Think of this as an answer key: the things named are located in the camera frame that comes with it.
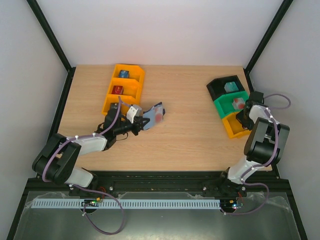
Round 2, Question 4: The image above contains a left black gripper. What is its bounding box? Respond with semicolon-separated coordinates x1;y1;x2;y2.
114;115;150;136

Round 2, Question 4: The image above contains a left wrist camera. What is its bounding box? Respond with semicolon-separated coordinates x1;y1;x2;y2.
126;104;142;124

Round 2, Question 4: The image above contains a red VIP card stack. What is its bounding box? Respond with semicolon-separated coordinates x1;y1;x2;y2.
111;85;124;95

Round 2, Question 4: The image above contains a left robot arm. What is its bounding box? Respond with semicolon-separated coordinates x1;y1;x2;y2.
32;101;155;188

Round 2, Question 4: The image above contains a black frame post left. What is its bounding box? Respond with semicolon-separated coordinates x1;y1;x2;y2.
26;0;76;73

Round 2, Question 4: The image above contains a white red card stack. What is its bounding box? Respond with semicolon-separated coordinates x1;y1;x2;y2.
232;97;246;110

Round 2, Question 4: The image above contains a blue card stack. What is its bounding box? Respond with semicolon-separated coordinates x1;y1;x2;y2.
118;70;130;79

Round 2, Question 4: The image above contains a black frame post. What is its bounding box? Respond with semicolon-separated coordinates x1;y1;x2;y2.
244;0;295;73
26;0;76;73

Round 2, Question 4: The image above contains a light blue cable duct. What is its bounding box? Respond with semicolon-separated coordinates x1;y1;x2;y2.
31;198;221;210

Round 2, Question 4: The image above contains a green bin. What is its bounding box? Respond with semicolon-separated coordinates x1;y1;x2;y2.
213;91;249;119

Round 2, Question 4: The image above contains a teal card stack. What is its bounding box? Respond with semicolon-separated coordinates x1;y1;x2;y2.
224;81;239;93

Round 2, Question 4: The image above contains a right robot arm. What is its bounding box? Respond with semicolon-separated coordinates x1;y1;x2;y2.
218;91;290;196

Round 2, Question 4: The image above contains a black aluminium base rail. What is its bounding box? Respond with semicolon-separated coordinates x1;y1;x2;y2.
27;170;291;198

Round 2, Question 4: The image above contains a blue leather card holder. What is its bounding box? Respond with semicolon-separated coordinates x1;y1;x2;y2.
143;102;166;130

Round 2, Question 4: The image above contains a black bin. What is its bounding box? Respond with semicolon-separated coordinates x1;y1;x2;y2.
206;75;245;101

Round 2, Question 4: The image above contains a black frame post right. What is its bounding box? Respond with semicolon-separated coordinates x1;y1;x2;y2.
244;0;295;73

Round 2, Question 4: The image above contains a yellow three-compartment bin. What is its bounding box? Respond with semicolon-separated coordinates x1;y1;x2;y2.
101;64;145;115

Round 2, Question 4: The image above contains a yellow bin right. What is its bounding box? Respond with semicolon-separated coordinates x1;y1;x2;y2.
222;112;251;139

